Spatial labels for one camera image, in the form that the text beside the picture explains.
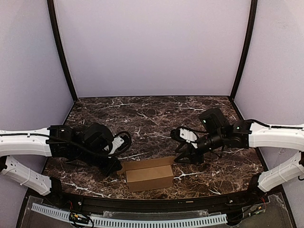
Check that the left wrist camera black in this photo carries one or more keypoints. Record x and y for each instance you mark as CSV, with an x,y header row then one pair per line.
x,y
122,142

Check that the right black frame post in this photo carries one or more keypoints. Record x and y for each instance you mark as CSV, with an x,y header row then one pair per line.
x,y
245,49

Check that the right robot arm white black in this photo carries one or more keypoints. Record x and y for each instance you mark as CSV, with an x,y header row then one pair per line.
x,y
243,134

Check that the white slotted cable duct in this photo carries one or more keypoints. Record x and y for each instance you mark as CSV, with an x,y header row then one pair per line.
x,y
97,221

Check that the brown cardboard box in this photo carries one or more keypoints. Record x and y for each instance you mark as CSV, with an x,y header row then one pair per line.
x,y
149,174

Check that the left black frame post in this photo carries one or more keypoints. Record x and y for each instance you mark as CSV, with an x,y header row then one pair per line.
x,y
60,50

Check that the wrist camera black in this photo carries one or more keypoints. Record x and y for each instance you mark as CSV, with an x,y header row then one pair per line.
x,y
122,142
185,135

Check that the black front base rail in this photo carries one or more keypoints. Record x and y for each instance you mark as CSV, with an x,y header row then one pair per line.
x,y
221,203

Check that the black frame post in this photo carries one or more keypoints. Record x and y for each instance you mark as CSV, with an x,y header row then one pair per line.
x,y
245,49
60,50

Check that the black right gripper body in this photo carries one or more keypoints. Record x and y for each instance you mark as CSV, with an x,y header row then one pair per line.
x,y
189,152

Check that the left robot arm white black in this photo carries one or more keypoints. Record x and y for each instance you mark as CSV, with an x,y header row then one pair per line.
x,y
95,146

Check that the small green circuit board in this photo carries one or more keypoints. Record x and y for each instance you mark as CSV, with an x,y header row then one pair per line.
x,y
78,218

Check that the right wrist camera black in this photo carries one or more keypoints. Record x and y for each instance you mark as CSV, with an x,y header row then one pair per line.
x,y
185,135

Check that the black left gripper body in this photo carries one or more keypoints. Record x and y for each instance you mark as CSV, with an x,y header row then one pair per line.
x,y
109,162

